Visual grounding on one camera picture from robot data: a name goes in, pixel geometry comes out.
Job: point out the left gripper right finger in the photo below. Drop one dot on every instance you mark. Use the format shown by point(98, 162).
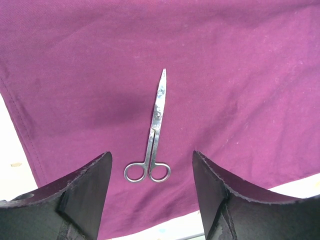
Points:
point(232, 208)

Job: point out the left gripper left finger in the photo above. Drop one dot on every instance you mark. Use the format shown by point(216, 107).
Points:
point(69, 208)

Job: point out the surgical scissors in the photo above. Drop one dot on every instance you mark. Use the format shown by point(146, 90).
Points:
point(149, 163)

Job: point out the purple cloth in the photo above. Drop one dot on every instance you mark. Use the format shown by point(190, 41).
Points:
point(80, 77)

